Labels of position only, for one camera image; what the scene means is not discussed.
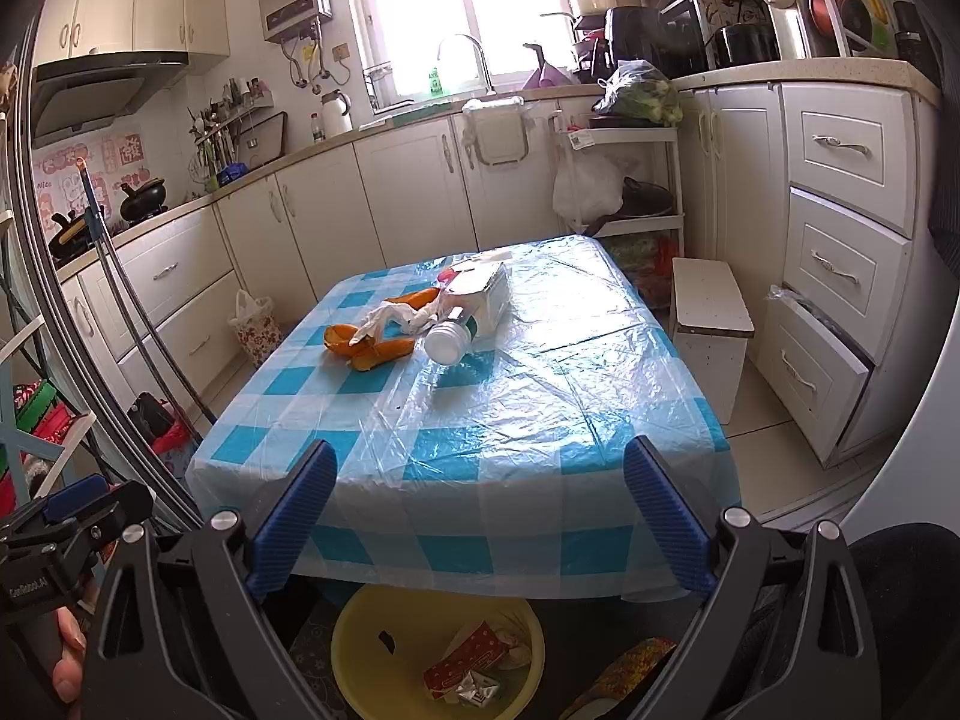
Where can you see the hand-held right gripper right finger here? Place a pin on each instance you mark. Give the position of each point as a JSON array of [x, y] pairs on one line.
[[667, 510]]

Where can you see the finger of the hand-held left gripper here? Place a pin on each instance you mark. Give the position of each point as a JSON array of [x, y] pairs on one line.
[[75, 499]]

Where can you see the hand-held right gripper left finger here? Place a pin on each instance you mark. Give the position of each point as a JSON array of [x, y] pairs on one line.
[[292, 517]]

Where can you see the yellow plastic basin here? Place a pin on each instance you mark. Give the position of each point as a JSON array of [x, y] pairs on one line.
[[367, 660]]

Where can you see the orange fruit peel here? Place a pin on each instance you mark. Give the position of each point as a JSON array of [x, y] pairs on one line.
[[421, 296], [386, 356], [341, 336]]

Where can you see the white paper scrap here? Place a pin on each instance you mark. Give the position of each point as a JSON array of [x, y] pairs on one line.
[[516, 652]]

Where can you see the red paper box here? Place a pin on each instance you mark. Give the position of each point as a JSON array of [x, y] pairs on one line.
[[465, 656]]

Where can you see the white plastic bottle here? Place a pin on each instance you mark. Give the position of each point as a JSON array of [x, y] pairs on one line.
[[448, 341]]

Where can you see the silver wrapper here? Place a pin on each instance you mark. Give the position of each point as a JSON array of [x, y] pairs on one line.
[[474, 690]]

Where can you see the small patterned trash bag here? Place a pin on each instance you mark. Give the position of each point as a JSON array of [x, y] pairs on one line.
[[256, 334]]

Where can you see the person's left hand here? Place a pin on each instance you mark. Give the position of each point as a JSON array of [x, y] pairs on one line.
[[71, 652]]

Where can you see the white folding rack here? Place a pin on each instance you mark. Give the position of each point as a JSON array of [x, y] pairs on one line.
[[67, 431]]

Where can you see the black pouch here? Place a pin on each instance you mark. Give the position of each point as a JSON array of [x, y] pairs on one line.
[[146, 412]]

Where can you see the red plastic bag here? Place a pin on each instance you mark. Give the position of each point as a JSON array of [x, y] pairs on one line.
[[174, 439]]

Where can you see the patterned yellow slipper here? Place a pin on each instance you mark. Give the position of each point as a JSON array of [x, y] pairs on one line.
[[622, 671]]

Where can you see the blue checked plastic tablecloth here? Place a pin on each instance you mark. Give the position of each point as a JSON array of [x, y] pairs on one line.
[[487, 427]]

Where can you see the white stool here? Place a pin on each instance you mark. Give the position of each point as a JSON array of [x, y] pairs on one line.
[[709, 300]]

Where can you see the red and green bag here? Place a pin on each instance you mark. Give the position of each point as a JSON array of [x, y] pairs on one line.
[[645, 270]]

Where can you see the person's dark trousers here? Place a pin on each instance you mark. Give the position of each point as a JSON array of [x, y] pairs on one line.
[[907, 615]]

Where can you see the black saucepan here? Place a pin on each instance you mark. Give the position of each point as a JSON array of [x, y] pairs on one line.
[[71, 236]]

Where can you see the cream drawer cabinet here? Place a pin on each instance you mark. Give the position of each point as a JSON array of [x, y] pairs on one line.
[[840, 262]]

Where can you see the black wok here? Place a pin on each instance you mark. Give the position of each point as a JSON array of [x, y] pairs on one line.
[[142, 199]]

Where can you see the black frying pan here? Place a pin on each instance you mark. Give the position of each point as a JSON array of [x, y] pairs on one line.
[[645, 202]]

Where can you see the large white plastic bag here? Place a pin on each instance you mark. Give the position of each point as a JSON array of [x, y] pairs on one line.
[[585, 187]]

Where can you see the blue cloth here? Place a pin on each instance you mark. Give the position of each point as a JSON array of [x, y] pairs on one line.
[[232, 172]]

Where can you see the cream base cabinets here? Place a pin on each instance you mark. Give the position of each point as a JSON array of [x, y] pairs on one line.
[[412, 187]]

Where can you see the white trolley rack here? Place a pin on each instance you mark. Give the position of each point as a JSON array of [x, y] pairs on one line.
[[637, 136]]

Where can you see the black framed tray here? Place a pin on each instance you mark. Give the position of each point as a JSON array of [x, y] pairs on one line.
[[262, 136]]

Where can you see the red-capped sauce bottle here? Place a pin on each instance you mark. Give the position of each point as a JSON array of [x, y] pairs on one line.
[[319, 129]]

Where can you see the white thermos jug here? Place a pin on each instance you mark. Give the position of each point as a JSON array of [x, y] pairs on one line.
[[336, 114]]

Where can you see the range hood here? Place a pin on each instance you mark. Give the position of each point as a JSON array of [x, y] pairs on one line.
[[105, 90]]

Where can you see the white hanging bin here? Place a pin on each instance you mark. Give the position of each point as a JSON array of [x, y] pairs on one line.
[[495, 131]]

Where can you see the bag of green vegetables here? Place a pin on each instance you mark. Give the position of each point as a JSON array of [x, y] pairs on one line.
[[641, 94]]

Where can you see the purple cloth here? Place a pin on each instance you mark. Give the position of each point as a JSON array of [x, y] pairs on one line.
[[551, 75]]

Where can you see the green dish soap bottle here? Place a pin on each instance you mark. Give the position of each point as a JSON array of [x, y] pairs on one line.
[[434, 84]]

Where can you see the black cooking pot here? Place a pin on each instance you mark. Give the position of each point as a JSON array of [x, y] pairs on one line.
[[742, 45]]

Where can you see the black air fryer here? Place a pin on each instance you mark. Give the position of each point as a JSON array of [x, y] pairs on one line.
[[649, 37]]

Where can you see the chrome faucet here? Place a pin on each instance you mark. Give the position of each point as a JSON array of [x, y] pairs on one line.
[[480, 52]]

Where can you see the red frying pan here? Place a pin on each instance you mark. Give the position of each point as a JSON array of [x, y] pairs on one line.
[[840, 11]]

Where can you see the kitchen window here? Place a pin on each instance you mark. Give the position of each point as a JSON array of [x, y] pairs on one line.
[[465, 7]]

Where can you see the grey door frame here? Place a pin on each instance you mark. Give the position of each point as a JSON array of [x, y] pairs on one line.
[[22, 165]]

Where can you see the pink wall stickers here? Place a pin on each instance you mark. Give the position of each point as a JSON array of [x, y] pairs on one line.
[[112, 154]]

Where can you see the utensil wall rack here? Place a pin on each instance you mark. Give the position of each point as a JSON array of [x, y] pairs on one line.
[[225, 127]]

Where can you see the wall socket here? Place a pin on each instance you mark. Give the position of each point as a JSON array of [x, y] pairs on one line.
[[342, 52]]

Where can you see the cream wall cabinets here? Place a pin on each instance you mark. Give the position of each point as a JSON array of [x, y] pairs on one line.
[[135, 11]]

